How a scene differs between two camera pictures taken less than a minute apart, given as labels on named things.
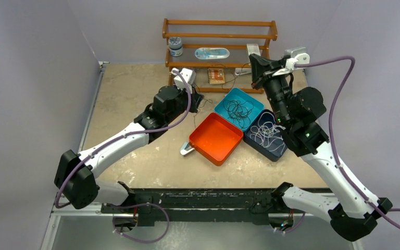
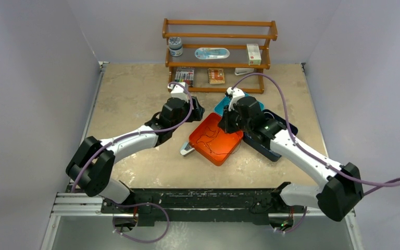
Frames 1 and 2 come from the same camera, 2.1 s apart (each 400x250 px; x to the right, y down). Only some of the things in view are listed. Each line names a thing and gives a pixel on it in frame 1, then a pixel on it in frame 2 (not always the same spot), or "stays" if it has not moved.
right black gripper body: x=258 y=82 -> x=233 y=123
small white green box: x=253 y=48 stays
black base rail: x=196 y=204 stays
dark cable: x=210 y=101 -> x=215 y=132
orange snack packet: x=216 y=75 stays
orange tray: x=213 y=138 stays
